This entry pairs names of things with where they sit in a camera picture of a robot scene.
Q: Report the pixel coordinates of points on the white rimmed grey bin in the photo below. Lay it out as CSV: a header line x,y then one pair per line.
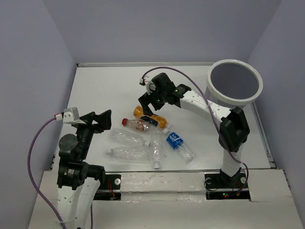
x,y
232,83

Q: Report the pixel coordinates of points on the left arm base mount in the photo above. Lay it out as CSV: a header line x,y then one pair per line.
x,y
110,190

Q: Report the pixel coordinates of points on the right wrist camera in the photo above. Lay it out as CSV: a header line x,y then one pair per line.
x,y
150,86

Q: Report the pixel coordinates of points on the red cap clear bottle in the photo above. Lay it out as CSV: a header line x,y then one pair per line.
x,y
136,124

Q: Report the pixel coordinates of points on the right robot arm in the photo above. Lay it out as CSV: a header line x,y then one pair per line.
x,y
231,124

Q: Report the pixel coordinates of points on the blue label water bottle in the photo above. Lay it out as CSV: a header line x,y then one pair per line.
x,y
178,145

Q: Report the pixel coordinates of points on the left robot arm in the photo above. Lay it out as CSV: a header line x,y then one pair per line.
x,y
77,180

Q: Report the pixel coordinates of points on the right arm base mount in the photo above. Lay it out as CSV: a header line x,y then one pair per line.
x,y
221,187

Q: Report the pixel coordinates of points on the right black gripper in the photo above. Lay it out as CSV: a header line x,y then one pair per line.
x,y
145,99

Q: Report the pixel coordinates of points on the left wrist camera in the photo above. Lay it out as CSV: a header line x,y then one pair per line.
x,y
71,116

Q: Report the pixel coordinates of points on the clear bottle white cap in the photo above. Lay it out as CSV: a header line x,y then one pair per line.
x,y
127,138

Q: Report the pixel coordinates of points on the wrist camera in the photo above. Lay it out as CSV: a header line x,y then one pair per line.
x,y
150,86
71,116

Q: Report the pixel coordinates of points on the orange juice bottle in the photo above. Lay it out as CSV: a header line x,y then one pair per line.
x,y
154,119

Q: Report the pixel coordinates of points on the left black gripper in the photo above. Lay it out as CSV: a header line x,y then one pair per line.
x,y
104,119

